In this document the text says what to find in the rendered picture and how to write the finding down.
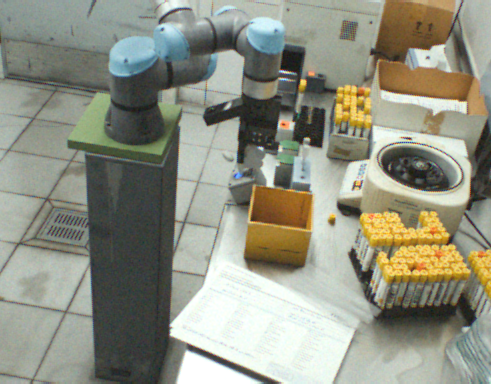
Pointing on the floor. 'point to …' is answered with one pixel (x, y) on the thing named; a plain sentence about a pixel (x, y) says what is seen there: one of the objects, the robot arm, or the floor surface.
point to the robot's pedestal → (131, 261)
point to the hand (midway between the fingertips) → (239, 168)
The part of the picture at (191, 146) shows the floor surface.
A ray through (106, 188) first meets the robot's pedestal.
